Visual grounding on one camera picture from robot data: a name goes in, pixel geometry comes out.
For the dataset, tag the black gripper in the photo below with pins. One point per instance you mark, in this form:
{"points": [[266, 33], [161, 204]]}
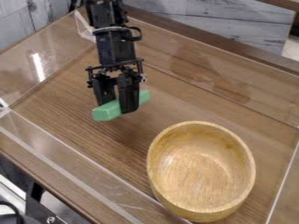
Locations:
{"points": [[121, 67]]}

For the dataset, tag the green rectangular block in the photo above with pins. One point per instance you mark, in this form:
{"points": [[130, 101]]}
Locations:
{"points": [[110, 111]]}

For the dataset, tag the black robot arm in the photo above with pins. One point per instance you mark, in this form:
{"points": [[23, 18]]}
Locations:
{"points": [[107, 13]]}

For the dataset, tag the brown wooden bowl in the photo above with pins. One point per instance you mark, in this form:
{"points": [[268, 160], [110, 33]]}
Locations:
{"points": [[202, 170]]}

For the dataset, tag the black table leg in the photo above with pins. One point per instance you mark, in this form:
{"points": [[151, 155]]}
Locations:
{"points": [[35, 191]]}

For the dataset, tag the black device with bolt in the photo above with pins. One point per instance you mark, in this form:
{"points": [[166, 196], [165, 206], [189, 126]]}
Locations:
{"points": [[41, 213]]}

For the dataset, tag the clear acrylic corner bracket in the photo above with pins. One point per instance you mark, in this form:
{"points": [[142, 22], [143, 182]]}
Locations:
{"points": [[85, 29]]}

